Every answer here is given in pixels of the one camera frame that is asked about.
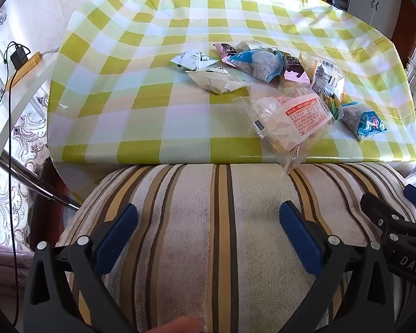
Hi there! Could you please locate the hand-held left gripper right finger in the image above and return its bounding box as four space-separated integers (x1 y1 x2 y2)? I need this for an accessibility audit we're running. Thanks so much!
279 201 403 333

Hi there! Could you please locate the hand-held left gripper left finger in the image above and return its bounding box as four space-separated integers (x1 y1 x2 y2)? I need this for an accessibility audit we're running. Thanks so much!
22 203 139 333

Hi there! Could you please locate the blue cartoon snack packet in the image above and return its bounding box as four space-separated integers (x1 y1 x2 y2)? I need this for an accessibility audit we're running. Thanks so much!
341 105 389 142

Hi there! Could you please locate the clear bread packet orange label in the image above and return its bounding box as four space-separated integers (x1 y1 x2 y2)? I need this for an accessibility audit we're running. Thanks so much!
232 87 335 174

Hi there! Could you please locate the pink and brown snack packet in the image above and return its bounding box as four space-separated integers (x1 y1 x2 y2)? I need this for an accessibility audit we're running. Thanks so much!
279 54 311 85
213 42 243 65

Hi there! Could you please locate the cream snack packet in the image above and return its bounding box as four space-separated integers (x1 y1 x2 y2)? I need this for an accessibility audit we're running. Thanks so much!
185 67 247 95

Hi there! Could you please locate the white and green snack packet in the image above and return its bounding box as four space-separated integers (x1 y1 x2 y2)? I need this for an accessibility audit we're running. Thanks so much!
170 50 220 72

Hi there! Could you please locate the person's left hand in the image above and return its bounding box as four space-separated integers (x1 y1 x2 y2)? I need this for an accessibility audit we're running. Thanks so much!
149 316 201 333

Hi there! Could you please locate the striped sofa cushion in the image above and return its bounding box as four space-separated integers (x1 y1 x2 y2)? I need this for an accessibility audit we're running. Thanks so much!
55 162 416 333

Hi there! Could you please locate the metal pole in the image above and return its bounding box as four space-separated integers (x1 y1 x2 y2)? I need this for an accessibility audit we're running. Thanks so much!
0 154 80 209

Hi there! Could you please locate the yellow green snack packet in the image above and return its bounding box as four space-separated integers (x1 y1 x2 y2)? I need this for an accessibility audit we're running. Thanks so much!
324 94 359 120

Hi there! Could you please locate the pink cloth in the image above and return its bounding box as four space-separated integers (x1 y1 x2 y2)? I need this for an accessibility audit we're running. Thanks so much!
0 239 32 285

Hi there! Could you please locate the green checked tablecloth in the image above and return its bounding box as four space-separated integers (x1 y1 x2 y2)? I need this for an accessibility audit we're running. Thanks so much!
47 0 416 165

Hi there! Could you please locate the white lace curtain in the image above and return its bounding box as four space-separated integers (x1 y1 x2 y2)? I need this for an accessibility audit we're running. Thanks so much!
0 7 51 250

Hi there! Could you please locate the clear cake packet barcode label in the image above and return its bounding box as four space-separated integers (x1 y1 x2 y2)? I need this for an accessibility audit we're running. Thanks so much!
300 51 347 101

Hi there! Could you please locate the clear blue-edged snack packet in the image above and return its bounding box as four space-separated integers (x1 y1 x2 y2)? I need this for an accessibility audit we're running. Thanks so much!
228 49 285 83

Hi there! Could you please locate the yellow power strip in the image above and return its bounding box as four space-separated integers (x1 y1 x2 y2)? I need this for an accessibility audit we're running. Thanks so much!
5 51 44 89

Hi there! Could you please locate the beige snack packet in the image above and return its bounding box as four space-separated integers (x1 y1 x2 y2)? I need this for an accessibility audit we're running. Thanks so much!
236 41 281 54

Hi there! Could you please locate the black power adapter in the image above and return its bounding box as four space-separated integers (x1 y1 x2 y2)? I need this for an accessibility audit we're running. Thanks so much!
10 43 30 70

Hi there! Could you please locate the black cable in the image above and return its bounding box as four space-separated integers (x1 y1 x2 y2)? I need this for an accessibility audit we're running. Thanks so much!
0 42 25 333

